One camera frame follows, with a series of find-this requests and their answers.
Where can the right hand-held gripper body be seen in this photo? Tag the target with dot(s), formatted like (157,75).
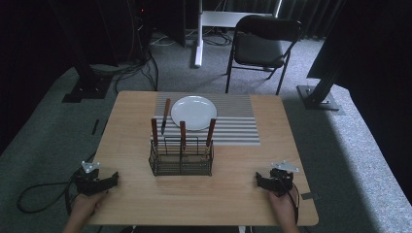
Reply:
(282,181)

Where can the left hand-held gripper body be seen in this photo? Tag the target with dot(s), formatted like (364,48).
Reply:
(87,181)

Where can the person's left hand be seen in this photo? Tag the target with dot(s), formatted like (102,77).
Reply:
(85,205)

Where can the person's right hand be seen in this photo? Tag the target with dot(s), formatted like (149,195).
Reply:
(282,208)

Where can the grey tape strip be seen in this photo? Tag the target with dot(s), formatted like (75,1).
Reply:
(307,195)

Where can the black tape strip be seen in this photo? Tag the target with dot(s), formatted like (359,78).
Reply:
(95,126)

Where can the grey striped placemat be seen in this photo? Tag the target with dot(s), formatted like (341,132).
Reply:
(236,126)

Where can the black stand with flat base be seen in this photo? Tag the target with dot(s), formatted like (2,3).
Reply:
(319,97)

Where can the black stand with square base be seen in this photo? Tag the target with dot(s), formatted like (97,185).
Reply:
(87,87)

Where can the white round plate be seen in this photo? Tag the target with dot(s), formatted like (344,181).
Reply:
(193,112)

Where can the black folding chair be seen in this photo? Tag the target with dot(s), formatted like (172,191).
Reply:
(259,48)

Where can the dark curtain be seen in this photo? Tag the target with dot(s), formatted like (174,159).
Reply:
(379,64)

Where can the white desk frame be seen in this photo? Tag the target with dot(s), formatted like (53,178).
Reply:
(199,39)

